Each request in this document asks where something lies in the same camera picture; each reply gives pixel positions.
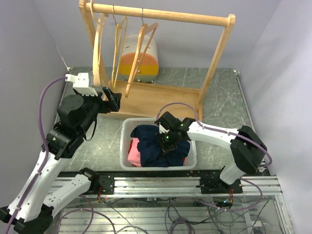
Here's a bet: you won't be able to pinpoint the pink t shirt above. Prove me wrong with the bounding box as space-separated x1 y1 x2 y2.
127 138 141 167

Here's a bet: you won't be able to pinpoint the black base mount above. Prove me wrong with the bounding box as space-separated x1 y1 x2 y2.
84 172 115 195
194 169 243 194

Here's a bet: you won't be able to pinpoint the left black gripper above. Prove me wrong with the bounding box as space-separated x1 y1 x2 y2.
72 86 121 135

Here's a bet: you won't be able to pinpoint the white orange round appliance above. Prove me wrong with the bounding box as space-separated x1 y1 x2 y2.
117 34 159 84

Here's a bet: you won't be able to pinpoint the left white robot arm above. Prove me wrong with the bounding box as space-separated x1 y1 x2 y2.
0 87 122 234

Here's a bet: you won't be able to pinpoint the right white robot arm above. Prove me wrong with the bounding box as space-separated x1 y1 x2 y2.
155 112 267 193

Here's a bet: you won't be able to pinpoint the red t shirt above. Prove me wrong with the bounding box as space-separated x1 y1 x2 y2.
127 138 190 167

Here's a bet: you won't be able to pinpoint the purple cable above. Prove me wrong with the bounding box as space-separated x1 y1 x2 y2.
4 75 69 234
155 102 273 212

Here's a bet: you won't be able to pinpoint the brown wooden hanger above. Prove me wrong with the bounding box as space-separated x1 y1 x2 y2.
125 20 158 98

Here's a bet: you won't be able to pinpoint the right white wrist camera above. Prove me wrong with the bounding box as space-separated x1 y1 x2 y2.
159 124 168 134

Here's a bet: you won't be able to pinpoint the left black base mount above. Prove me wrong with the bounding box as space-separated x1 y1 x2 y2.
84 172 115 195

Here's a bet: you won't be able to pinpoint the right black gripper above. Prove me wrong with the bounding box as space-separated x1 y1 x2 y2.
156 129 178 157

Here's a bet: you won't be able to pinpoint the white plastic basket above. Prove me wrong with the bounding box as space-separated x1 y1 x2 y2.
119 117 197 171

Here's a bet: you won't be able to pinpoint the aluminium rail frame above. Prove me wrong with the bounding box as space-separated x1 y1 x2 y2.
14 169 293 234

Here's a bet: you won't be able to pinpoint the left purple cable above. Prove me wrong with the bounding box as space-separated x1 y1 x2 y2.
4 75 69 234

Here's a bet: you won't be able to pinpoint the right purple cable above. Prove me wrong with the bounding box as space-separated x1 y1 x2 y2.
155 102 273 212

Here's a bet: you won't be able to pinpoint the wooden clothes rack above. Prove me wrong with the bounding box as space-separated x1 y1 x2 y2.
79 0 235 118

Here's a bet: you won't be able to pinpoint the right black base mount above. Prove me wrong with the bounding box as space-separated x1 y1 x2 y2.
194 169 243 194

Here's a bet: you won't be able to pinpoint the yellow wooden hanger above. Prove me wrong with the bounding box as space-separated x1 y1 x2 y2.
111 5 128 89

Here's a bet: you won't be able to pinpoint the light wooden hanger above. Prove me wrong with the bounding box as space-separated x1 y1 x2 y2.
90 0 109 86

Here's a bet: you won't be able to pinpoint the navy blue t shirt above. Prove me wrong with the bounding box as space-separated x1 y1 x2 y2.
127 125 190 167

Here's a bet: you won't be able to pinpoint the loose cables under frame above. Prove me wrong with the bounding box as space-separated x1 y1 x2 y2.
55 192 269 234

